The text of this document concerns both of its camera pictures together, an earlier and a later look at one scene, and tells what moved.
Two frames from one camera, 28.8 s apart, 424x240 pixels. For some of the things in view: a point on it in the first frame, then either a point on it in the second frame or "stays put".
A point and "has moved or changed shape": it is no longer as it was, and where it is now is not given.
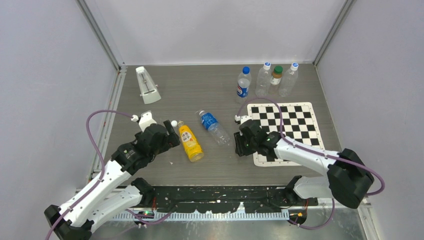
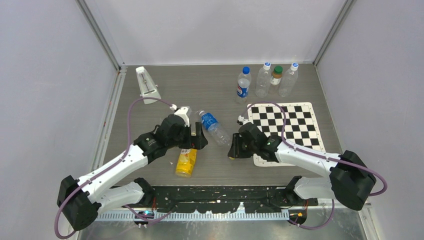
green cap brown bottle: x=276 y=75 stays put
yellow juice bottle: x=190 y=144 has moved or changed shape
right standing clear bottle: x=288 y=80 stays put
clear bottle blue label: x=211 y=124 stays put
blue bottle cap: x=246 y=70 stays put
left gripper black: x=171 y=140 to x=197 y=141
